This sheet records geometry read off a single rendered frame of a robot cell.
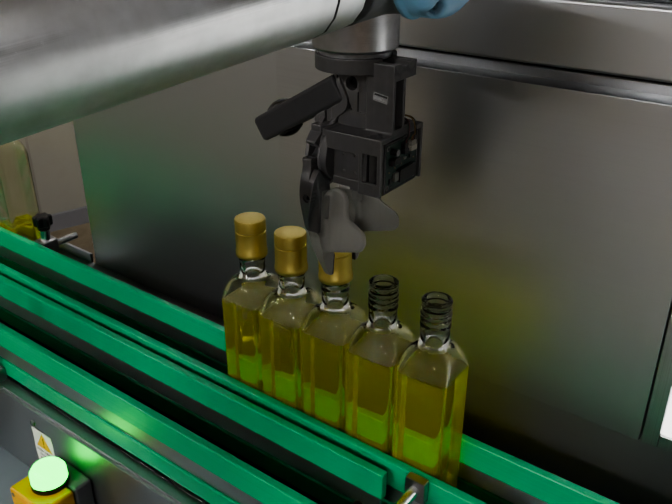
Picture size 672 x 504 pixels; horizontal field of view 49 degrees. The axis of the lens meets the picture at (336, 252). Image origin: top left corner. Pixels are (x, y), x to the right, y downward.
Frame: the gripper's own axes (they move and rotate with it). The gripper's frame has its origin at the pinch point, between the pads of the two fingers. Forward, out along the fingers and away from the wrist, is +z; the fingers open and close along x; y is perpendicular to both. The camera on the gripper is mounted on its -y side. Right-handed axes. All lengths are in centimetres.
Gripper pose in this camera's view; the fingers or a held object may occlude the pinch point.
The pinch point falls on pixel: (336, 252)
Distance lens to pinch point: 73.6
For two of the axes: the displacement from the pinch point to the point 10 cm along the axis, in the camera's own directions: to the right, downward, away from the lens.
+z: 0.0, 8.9, 4.5
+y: 8.1, 2.6, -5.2
